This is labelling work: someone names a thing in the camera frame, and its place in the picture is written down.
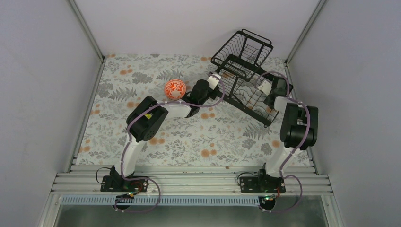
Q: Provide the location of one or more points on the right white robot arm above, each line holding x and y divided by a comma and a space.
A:
299, 131

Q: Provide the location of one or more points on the black wire dish rack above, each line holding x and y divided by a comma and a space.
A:
239, 62

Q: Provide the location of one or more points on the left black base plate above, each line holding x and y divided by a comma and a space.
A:
123, 186

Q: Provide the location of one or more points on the floral table mat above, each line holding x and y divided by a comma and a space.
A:
218, 135

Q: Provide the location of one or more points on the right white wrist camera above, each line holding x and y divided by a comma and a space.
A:
265, 87

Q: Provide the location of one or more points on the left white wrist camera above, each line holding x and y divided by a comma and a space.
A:
213, 81

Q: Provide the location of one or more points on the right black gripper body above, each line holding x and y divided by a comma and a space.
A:
265, 101

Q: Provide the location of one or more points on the red white patterned bowl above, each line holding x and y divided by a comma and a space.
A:
175, 89

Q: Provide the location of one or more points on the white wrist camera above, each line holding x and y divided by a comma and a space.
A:
213, 81
265, 87

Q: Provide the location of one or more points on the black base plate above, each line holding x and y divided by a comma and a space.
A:
123, 186
252, 183

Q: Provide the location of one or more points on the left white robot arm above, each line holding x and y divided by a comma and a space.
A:
140, 129

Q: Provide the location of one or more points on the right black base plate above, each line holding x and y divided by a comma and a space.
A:
252, 183

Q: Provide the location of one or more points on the aluminium mounting rail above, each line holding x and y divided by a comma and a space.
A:
189, 186

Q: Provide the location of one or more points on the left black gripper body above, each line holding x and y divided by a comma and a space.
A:
201, 103

